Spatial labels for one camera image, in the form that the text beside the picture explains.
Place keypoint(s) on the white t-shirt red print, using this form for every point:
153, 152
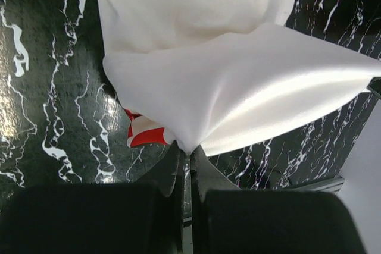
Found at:
222, 74

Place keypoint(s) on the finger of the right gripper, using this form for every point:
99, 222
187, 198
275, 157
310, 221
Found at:
375, 87

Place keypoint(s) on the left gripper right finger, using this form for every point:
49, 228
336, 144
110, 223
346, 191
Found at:
226, 219

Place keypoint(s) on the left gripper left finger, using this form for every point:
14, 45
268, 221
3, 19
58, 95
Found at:
145, 216

